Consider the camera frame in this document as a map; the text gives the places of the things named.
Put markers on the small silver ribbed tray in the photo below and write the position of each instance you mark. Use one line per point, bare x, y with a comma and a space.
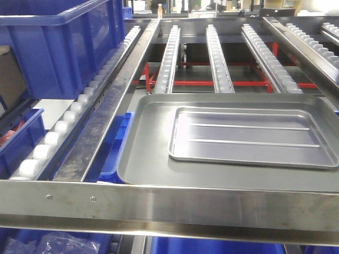
252, 136

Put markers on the blue bin under tray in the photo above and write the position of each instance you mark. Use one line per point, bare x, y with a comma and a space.
104, 166

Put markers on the large grey metal tray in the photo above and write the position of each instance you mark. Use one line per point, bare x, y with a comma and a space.
145, 159

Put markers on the large blue plastic box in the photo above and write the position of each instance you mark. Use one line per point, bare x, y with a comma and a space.
61, 45

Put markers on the brown cardboard box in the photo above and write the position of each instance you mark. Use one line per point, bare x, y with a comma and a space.
13, 84

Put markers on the white roller track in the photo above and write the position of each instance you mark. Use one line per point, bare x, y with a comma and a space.
166, 74
220, 74
315, 45
276, 74
35, 163

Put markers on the blue bin lower centre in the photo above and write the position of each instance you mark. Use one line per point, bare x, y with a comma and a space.
188, 245

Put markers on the blue bin lower left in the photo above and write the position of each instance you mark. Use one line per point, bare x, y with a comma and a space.
30, 235

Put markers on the white roller track far left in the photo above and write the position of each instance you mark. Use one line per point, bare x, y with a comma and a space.
35, 163

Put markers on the small blue bin left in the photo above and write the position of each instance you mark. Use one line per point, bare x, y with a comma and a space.
21, 144

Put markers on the clear plastic bags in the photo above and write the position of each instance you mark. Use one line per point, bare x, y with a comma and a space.
58, 242

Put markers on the steel divider rail left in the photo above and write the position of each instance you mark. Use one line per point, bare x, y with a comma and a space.
79, 161

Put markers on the steel divider rail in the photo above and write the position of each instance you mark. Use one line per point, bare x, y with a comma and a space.
79, 161
322, 73

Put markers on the steel divider rail right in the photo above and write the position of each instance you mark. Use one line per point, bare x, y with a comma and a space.
322, 73

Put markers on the steel front rack rail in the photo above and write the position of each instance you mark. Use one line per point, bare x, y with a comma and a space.
230, 214

